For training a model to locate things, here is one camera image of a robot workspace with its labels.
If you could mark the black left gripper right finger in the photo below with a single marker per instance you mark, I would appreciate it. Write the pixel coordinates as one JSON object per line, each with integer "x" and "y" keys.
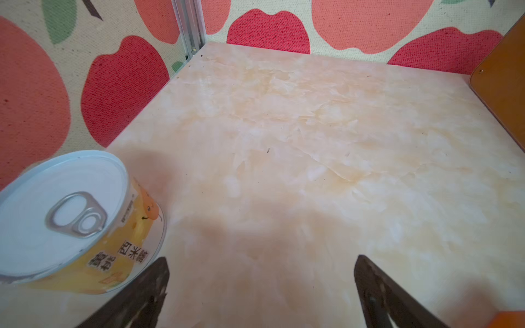
{"x": 384, "y": 303}

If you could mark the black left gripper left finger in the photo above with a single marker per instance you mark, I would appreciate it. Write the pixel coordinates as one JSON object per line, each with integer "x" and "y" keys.
{"x": 138, "y": 304}

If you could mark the yellow peach tin can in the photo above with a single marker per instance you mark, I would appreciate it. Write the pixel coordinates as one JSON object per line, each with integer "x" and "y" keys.
{"x": 78, "y": 223}

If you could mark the orange block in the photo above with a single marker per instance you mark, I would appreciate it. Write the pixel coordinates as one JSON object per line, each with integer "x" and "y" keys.
{"x": 508, "y": 319}

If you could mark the orange wooden shelf rack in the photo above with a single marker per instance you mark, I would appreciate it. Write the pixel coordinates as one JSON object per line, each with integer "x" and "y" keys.
{"x": 498, "y": 81}

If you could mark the aluminium left corner post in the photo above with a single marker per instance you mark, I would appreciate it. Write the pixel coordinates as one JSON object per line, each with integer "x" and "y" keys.
{"x": 191, "y": 22}

